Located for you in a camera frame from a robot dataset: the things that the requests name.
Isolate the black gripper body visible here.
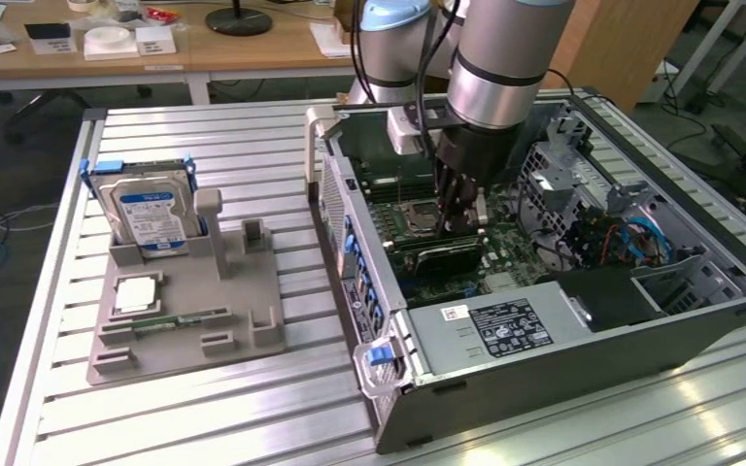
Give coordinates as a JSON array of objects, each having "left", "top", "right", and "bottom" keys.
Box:
[{"left": 434, "top": 121, "right": 521, "bottom": 191}]

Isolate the black graphics card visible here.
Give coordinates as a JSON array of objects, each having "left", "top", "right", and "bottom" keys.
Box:
[{"left": 409, "top": 236, "right": 485, "bottom": 280}]

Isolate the CPU socket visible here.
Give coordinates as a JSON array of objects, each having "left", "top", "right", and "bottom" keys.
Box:
[{"left": 401, "top": 200, "right": 447, "bottom": 239}]

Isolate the green motherboard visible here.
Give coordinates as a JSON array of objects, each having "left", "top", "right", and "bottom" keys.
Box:
[{"left": 352, "top": 154, "right": 573, "bottom": 308}]

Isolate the metal disk bay cage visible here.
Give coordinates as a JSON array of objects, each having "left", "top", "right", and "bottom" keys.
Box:
[{"left": 513, "top": 140, "right": 609, "bottom": 274}]

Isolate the grey power supply unit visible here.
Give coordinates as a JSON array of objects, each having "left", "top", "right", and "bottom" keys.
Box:
[{"left": 405, "top": 283, "right": 593, "bottom": 378}]

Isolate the wooden cabinet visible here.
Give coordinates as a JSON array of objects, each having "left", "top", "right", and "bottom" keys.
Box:
[{"left": 539, "top": 0, "right": 702, "bottom": 112}]

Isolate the white paper stack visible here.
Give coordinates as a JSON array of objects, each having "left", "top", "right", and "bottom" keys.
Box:
[{"left": 307, "top": 20, "right": 356, "bottom": 59}]

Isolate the open grey PC case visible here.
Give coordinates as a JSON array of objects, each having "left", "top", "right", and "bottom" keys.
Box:
[{"left": 304, "top": 86, "right": 746, "bottom": 455}]

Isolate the wooden desk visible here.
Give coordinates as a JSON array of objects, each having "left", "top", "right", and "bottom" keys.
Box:
[{"left": 0, "top": 0, "right": 374, "bottom": 94}]

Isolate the grey parts rack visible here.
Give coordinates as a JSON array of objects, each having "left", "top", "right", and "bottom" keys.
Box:
[{"left": 87, "top": 186, "right": 290, "bottom": 387}]

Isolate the black round lamp base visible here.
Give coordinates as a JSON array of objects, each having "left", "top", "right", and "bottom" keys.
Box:
[{"left": 204, "top": 6, "right": 275, "bottom": 37}]

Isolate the hard disk in blue caddy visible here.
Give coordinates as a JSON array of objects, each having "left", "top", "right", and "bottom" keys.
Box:
[{"left": 79, "top": 155, "right": 200, "bottom": 259}]

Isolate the green RAM stick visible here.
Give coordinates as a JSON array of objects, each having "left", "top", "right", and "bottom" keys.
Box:
[{"left": 128, "top": 314, "right": 207, "bottom": 332}]

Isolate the silver CPU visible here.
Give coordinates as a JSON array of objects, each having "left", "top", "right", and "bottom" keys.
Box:
[{"left": 112, "top": 278, "right": 161, "bottom": 315}]

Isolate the plain white box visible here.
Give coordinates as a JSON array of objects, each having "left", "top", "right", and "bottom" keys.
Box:
[{"left": 133, "top": 25, "right": 178, "bottom": 56}]

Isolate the red packet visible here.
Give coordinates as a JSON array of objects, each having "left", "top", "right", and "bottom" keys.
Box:
[{"left": 144, "top": 5, "right": 178, "bottom": 26}]

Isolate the white round-topped box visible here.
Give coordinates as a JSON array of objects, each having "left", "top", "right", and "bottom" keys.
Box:
[{"left": 81, "top": 25, "right": 139, "bottom": 62}]

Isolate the black chair base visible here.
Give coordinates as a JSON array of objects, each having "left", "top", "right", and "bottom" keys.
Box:
[{"left": 0, "top": 85, "right": 155, "bottom": 145}]

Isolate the white box with black lid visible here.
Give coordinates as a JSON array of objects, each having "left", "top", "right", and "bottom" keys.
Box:
[{"left": 23, "top": 22, "right": 79, "bottom": 55}]

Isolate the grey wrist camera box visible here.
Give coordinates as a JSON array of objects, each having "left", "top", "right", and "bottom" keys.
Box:
[{"left": 385, "top": 104, "right": 443, "bottom": 155}]

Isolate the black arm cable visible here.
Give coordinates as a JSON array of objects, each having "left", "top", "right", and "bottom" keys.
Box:
[{"left": 414, "top": 0, "right": 466, "bottom": 161}]

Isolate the orange wire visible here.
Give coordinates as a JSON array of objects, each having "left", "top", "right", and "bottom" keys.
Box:
[{"left": 597, "top": 221, "right": 616, "bottom": 264}]

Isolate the blue wire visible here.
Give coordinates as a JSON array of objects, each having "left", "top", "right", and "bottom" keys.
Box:
[{"left": 624, "top": 216, "right": 674, "bottom": 267}]

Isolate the white desk frame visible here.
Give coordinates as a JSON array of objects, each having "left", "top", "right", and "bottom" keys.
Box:
[{"left": 662, "top": 0, "right": 746, "bottom": 133}]

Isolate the white floor cable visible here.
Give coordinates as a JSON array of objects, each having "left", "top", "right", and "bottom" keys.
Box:
[{"left": 0, "top": 200, "right": 65, "bottom": 233}]

